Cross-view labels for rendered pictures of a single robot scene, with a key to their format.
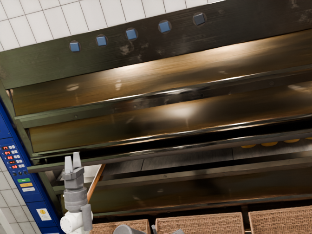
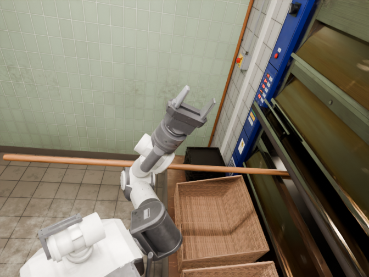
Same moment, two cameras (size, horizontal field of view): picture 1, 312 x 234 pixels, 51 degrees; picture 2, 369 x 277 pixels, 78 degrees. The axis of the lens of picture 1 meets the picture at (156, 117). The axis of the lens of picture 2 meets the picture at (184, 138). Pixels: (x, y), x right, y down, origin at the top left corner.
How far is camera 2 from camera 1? 0.96 m
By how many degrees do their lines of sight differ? 55
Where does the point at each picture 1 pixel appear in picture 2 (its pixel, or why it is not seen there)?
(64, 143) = (296, 116)
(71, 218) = (143, 142)
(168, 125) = not seen: outside the picture
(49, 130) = (302, 93)
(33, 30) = not seen: outside the picture
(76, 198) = (158, 133)
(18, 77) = (335, 11)
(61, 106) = (330, 77)
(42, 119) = (306, 76)
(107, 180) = (285, 185)
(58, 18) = not seen: outside the picture
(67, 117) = (323, 95)
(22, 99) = (316, 40)
